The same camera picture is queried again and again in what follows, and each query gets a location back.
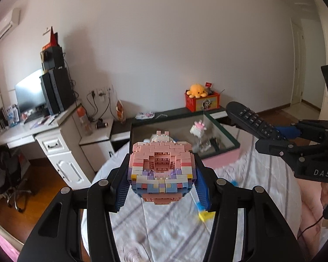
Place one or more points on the small black cylinder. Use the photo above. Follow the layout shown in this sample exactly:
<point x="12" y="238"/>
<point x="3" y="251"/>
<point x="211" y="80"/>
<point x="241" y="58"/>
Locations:
<point x="102" y="123"/>

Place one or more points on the white wall socket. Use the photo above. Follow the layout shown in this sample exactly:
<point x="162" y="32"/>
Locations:
<point x="101" y="91"/>

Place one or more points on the striped bed sheet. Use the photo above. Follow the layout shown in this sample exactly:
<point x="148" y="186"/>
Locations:
<point x="248" y="191"/>

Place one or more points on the black office chair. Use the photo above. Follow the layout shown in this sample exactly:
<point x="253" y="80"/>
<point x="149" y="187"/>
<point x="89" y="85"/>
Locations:
<point x="8" y="180"/>

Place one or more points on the low white cabinet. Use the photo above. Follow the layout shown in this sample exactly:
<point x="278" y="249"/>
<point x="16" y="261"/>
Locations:
<point x="98" y="147"/>

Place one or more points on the clear plastic bag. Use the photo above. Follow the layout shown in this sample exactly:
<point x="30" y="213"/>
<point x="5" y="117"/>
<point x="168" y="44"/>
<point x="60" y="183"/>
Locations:
<point x="210" y="144"/>

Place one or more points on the dark low cabinet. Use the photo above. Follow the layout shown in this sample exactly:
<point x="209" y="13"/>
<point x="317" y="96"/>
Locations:
<point x="123" y="131"/>

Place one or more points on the black speaker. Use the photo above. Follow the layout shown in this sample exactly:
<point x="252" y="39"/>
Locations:
<point x="53" y="58"/>

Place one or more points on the red black box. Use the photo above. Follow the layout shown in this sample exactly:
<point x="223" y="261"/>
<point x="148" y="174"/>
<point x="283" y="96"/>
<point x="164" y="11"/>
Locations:
<point x="51" y="39"/>

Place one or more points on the pink block donut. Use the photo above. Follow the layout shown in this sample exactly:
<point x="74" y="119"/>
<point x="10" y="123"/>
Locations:
<point x="161" y="174"/>

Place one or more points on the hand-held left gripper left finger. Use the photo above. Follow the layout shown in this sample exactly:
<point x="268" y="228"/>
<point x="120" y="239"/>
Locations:
<point x="123" y="193"/>

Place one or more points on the orange figurine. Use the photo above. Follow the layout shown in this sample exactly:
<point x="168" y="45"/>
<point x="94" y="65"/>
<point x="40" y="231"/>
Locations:
<point x="120" y="112"/>

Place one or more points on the blue white boxes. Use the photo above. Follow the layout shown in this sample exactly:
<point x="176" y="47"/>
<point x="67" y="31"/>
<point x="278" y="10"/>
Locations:
<point x="12" y="114"/>

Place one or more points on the white door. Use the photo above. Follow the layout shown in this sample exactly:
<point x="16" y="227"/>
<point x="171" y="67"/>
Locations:
<point x="296" y="62"/>

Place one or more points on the white pink block cat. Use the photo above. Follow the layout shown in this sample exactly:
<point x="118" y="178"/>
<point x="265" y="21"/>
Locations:
<point x="198" y="128"/>

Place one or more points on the white air conditioner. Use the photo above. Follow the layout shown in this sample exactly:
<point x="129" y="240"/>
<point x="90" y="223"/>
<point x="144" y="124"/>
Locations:
<point x="2" y="30"/>

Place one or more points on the black remote control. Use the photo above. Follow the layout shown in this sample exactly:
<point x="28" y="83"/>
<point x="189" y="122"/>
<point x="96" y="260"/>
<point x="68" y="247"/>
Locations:
<point x="251" y="118"/>

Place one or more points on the pink storage box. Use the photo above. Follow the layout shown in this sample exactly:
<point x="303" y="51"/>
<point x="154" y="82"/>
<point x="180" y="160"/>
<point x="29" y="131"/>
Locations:
<point x="224" y="157"/>

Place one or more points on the orange capped bottle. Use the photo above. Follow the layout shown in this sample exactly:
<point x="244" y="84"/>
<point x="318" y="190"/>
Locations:
<point x="84" y="120"/>

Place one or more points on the computer monitor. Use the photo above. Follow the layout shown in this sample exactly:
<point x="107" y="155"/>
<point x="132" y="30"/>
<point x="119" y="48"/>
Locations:
<point x="30" y="92"/>

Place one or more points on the small red packet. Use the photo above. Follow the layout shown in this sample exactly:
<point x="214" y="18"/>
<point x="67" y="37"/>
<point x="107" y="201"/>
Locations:
<point x="209" y="86"/>

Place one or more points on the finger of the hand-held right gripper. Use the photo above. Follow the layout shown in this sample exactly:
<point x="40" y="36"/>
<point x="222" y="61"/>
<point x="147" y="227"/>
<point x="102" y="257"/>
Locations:
<point x="273" y="147"/>
<point x="288" y="131"/>

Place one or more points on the yellow octopus plush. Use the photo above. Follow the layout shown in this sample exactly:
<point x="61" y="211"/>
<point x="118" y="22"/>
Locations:
<point x="197" y="90"/>

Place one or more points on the white desk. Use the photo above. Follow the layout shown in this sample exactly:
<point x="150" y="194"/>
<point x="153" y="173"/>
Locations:
<point x="57" y="147"/>

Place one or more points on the loose yellow brick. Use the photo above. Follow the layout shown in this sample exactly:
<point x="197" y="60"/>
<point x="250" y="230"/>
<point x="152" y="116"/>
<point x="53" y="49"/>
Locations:
<point x="206" y="216"/>

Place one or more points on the printed cloth pouch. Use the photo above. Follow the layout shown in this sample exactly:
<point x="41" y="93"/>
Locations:
<point x="144" y="115"/>

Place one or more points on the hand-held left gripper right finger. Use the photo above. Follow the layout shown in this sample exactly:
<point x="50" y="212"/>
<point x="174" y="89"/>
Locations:
<point x="203" y="196"/>

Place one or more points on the black computer tower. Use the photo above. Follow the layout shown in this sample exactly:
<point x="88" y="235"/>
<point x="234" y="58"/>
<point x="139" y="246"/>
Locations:
<point x="58" y="91"/>

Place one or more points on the pink quilt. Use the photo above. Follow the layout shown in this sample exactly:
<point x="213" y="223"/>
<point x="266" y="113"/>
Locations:
<point x="308" y="204"/>

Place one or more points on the red printed box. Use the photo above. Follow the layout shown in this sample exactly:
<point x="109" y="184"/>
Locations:
<point x="205" y="102"/>

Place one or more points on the person's right hand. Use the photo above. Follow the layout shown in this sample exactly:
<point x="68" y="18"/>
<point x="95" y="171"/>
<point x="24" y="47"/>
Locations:
<point x="325" y="196"/>

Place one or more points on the black keyboard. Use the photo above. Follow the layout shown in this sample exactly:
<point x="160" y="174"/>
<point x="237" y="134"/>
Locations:
<point x="35" y="117"/>

